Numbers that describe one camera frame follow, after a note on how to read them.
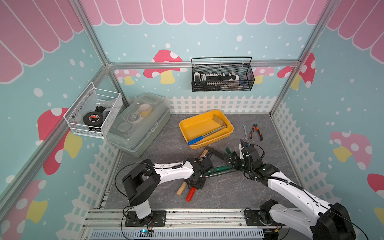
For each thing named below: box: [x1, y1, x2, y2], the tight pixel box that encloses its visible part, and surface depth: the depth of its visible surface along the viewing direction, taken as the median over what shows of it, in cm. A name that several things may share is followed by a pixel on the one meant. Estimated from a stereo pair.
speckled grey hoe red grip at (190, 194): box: [186, 187, 196, 202], surface depth 79 cm
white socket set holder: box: [193, 71, 240, 88], surface depth 90 cm
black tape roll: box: [83, 111, 104, 127], surface depth 70 cm
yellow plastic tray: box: [179, 109, 234, 150], surface depth 112 cm
